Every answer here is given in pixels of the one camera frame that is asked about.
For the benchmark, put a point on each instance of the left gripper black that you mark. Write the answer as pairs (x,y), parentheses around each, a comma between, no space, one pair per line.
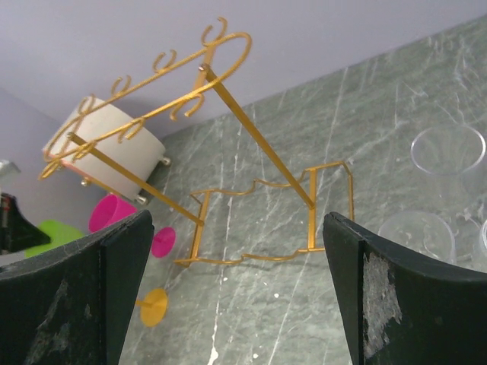
(17,233)

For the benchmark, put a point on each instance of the pink plastic wine glass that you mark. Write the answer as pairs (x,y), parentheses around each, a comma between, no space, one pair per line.
(112,209)

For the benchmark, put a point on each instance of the clear plastic wine glass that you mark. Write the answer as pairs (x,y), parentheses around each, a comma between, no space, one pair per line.
(451,162)
(471,242)
(422,232)

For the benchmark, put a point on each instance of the green plastic wine glass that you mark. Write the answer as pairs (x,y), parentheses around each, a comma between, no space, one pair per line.
(59,234)

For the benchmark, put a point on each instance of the white cylindrical bread box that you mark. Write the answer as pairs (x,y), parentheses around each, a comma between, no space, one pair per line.
(139,155)

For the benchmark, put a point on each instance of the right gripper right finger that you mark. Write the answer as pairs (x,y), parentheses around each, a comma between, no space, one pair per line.
(399,306)

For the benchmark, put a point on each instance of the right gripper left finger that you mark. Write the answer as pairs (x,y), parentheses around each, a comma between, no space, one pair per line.
(73,304)

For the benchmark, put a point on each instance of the orange plastic wine glass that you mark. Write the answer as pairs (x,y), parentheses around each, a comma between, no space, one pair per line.
(153,307)

